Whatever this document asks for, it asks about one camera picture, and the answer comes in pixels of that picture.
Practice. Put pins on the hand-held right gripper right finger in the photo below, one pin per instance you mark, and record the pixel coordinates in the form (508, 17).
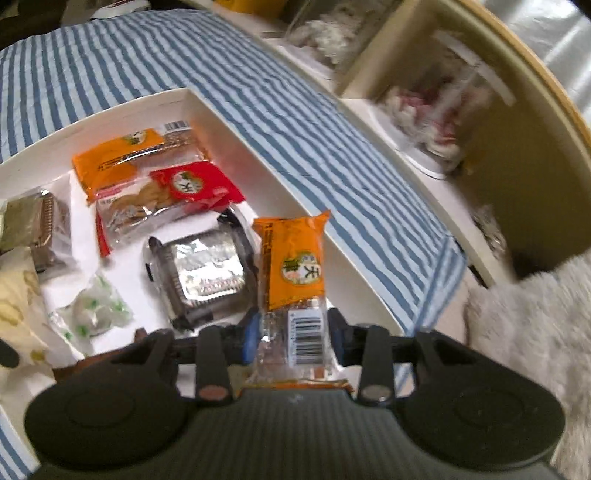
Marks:
(334, 337)

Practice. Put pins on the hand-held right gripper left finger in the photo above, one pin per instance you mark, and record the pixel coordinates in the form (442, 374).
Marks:
(249, 339)

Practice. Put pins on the black silver biscuit packet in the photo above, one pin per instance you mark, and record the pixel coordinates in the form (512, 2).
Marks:
(203, 277)

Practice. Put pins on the orange snack packet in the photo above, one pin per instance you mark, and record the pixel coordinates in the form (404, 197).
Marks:
(295, 267)
(115, 161)

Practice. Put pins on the white cardboard box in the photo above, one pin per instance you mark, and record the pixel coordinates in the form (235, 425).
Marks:
(134, 272)

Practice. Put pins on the green white candy packet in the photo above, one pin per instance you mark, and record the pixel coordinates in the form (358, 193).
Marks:
(97, 314)

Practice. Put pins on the red snack packet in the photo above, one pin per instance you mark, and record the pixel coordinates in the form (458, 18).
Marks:
(194, 184)

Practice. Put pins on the pale yellow snack packet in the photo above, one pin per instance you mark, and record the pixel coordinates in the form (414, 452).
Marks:
(18, 295)

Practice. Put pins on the clear foil biscuit packet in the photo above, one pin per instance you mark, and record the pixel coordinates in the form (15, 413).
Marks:
(32, 221)

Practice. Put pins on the white fluffy rug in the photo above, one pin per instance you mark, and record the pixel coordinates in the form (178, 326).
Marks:
(531, 332)

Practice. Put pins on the blue striped blanket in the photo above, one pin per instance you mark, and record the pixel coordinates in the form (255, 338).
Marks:
(277, 92)

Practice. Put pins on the clear case with red doll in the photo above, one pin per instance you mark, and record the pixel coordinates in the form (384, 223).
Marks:
(438, 110)

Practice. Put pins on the cream wooden shelf unit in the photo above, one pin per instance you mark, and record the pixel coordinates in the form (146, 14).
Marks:
(508, 138)

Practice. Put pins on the clear case with white doll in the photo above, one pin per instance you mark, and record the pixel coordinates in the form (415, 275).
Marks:
(323, 27)

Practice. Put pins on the yellow box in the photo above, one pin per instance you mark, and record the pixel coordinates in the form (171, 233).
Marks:
(249, 4)

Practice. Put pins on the white space heater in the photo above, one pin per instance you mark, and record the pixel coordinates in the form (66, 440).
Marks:
(120, 7)

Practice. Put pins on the grey curtain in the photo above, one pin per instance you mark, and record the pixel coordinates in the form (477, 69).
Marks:
(568, 27)

